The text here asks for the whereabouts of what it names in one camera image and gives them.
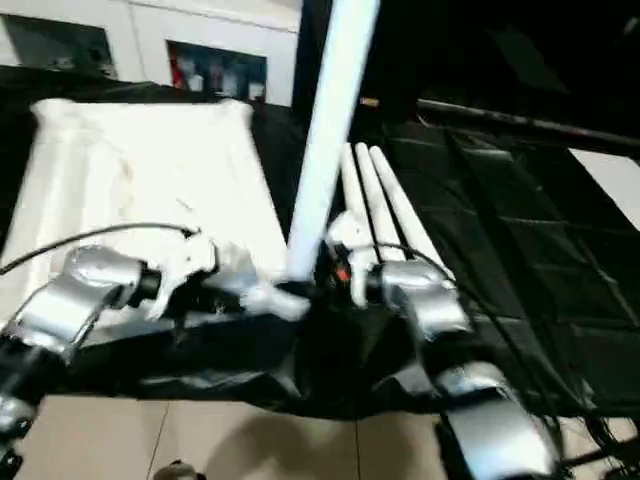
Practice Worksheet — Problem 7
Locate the white flat board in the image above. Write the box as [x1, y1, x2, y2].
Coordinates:
[569, 148, 640, 221]

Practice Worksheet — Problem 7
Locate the white plastic table top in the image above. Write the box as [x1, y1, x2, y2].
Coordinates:
[0, 97, 311, 321]

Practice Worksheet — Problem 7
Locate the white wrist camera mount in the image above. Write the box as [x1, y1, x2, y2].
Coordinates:
[324, 212, 376, 306]
[149, 232, 221, 321]

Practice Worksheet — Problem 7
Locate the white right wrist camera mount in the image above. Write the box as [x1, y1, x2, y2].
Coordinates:
[324, 212, 376, 306]

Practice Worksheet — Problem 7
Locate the black work mat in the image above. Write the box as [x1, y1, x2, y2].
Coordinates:
[0, 64, 640, 419]

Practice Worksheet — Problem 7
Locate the black robot foot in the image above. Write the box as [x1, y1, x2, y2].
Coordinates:
[154, 462, 206, 480]

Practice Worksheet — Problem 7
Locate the white glass door cabinet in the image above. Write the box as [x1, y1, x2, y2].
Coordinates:
[0, 0, 301, 106]

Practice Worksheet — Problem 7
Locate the white plastic table leg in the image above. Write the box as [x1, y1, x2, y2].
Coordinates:
[285, 0, 380, 289]
[353, 142, 404, 262]
[338, 143, 364, 217]
[369, 148, 455, 282]

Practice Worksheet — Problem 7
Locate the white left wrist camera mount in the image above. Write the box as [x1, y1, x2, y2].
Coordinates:
[149, 232, 221, 321]

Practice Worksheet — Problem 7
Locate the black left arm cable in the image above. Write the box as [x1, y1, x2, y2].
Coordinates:
[0, 223, 199, 274]

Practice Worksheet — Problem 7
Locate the dark long rod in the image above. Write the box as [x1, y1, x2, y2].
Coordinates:
[417, 98, 640, 151]

